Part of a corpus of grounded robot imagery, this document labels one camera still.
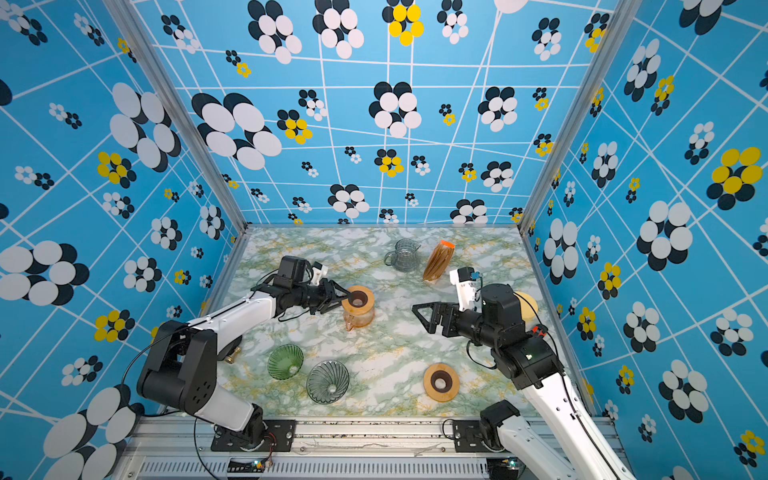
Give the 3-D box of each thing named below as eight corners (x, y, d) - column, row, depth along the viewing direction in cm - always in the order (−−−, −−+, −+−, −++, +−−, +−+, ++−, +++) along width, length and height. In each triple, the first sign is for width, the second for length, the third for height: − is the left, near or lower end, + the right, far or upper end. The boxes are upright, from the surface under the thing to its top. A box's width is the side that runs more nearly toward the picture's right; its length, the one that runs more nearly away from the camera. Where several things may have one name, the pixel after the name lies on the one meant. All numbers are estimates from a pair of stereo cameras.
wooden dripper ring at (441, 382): (424, 402, 81) (425, 399, 78) (422, 366, 87) (423, 363, 85) (460, 402, 81) (461, 399, 78) (455, 366, 87) (457, 363, 85)
